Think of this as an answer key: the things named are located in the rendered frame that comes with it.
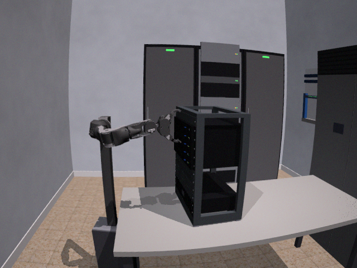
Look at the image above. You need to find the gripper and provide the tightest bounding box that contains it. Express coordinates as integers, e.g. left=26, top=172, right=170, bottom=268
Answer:
left=156, top=109, right=182, bottom=143

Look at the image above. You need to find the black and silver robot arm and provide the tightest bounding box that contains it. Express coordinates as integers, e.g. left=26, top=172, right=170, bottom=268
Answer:
left=89, top=117, right=157, bottom=148

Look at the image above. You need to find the black server rack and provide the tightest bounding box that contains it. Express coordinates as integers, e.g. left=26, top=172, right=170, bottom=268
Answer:
left=174, top=106, right=251, bottom=227

